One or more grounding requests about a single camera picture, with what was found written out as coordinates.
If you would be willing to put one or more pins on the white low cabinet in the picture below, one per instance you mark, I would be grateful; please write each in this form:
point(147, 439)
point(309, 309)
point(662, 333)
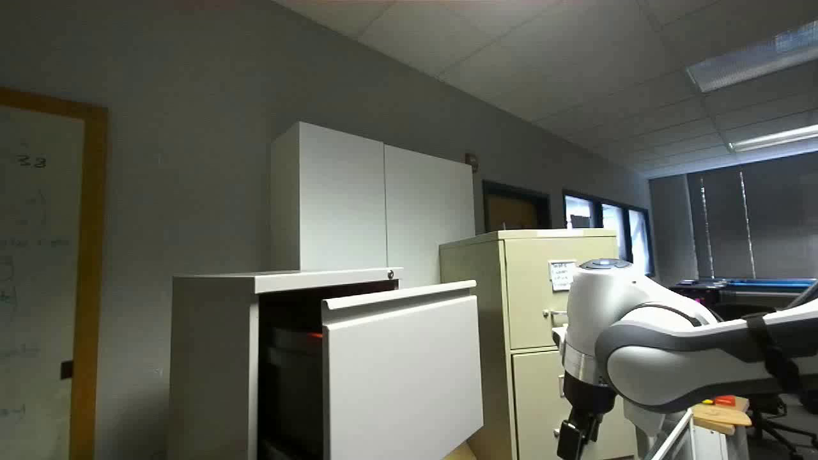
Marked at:
point(213, 359)

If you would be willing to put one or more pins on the large fluorescent ceiling light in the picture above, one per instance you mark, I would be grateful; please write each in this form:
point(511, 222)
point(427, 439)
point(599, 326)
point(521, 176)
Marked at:
point(749, 56)

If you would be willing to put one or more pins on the dark framed doorway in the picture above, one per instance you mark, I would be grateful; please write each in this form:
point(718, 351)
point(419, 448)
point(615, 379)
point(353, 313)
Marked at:
point(514, 208)

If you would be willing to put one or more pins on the wood-framed whiteboard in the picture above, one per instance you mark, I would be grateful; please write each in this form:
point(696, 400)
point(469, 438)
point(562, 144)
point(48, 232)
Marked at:
point(42, 271)

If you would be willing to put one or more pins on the narrow fluorescent ceiling light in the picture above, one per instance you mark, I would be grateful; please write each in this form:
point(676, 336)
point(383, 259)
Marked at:
point(774, 135)

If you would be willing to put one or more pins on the black office chair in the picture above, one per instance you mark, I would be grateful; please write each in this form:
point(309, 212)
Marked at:
point(781, 421)

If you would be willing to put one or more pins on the white support pole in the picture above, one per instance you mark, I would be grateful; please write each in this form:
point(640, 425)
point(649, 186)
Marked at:
point(673, 434)

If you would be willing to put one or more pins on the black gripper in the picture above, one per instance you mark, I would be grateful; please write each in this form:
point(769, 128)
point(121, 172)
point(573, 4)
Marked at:
point(583, 410)

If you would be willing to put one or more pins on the white wall cabinet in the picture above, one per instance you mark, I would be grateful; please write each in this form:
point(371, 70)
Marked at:
point(359, 206)

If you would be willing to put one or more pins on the blue topped desk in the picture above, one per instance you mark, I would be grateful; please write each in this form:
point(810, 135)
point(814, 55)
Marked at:
point(749, 283)

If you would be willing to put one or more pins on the white cabinet drawer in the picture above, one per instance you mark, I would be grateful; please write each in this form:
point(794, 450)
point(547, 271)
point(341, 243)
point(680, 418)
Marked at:
point(400, 374)

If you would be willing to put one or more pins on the wooden block with orange parts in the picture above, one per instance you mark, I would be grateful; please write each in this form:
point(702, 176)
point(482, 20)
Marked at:
point(721, 415)

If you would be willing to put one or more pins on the grey window blinds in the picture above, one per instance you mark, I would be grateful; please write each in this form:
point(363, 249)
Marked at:
point(741, 221)

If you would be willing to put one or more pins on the beige metal filing cabinet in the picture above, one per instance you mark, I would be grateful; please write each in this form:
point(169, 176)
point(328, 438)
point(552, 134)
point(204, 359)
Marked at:
point(519, 359)

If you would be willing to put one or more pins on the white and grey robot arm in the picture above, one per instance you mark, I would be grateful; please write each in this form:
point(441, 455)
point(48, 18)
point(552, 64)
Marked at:
point(666, 341)

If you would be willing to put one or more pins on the dark framed window row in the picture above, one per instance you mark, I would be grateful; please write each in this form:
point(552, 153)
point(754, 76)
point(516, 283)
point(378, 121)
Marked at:
point(608, 225)

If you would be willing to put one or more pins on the white paper label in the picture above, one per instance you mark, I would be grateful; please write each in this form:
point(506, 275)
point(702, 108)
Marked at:
point(561, 275)

